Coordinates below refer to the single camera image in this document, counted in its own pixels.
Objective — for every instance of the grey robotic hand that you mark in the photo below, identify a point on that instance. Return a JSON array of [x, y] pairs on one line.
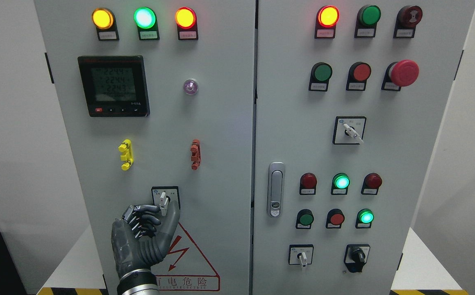
[[142, 237]]

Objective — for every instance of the white rotary light switch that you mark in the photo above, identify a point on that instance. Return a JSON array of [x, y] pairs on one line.
[[163, 195]]

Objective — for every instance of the silver black robot forearm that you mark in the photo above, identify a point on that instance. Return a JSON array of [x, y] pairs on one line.
[[138, 282]]

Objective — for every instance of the yellow indicator light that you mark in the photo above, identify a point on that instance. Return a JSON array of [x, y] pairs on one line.
[[105, 24]]

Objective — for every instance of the red high voltage warning sign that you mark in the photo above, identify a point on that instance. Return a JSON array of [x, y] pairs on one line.
[[185, 267]]

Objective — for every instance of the yellow test terminal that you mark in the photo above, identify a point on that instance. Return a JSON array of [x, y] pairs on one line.
[[126, 156]]

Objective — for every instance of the red test terminal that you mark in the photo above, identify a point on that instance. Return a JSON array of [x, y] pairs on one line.
[[195, 154]]

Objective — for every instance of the grey left cabinet door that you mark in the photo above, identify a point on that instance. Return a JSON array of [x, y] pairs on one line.
[[215, 198]]

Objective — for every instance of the grey cabinet door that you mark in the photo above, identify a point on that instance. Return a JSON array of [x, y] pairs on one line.
[[215, 198], [295, 126]]

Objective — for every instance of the black digital power meter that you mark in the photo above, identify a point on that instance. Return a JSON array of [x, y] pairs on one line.
[[114, 86]]

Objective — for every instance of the clear white light bulb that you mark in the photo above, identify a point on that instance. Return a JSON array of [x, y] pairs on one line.
[[190, 86]]

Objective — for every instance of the dark red indicator light left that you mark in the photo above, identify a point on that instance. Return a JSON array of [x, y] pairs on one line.
[[308, 184]]

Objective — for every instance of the dark red indicator light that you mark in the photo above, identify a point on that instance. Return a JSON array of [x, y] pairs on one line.
[[308, 184], [371, 184]]

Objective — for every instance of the red push button lower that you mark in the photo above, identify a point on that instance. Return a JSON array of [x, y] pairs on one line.
[[335, 219]]

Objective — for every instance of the green lit indicator middle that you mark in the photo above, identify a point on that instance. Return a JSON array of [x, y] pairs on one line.
[[340, 184]]

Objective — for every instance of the green lit indicator light top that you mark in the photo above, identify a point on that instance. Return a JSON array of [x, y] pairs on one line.
[[147, 26]]

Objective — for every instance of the red-orange indicator light left door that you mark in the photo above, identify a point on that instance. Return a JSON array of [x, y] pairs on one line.
[[186, 20]]

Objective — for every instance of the green lit push button lower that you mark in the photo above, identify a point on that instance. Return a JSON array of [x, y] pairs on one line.
[[365, 218]]

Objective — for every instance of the dark red indicator light right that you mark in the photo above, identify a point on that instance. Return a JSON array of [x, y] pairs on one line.
[[371, 184]]

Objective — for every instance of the green push button second row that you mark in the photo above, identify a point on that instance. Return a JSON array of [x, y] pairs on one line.
[[320, 75]]

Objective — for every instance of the grey right cabinet door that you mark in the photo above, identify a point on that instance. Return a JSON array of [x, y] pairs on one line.
[[295, 126]]

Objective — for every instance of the red push button second row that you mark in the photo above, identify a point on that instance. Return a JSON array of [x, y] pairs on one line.
[[358, 74]]

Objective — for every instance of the red lit indicator right door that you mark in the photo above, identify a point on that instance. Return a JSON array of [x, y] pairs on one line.
[[326, 21]]

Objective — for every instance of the red emergency stop button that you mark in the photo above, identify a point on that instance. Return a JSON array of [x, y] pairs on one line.
[[399, 74]]

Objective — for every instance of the green push button top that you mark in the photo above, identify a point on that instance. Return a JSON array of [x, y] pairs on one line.
[[367, 18]]

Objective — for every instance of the dark red buzzer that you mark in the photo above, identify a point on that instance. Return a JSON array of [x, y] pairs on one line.
[[407, 20]]

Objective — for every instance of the silver door lock handle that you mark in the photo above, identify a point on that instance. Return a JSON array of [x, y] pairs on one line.
[[275, 188]]

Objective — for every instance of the white rotary switch bottom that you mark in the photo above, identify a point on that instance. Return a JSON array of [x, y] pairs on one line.
[[301, 254]]

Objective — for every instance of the black knob selector switch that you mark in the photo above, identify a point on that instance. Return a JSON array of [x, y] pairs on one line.
[[356, 257]]

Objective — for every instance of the white rotary selector switch upper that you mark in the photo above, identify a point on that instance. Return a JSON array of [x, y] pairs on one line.
[[349, 130]]

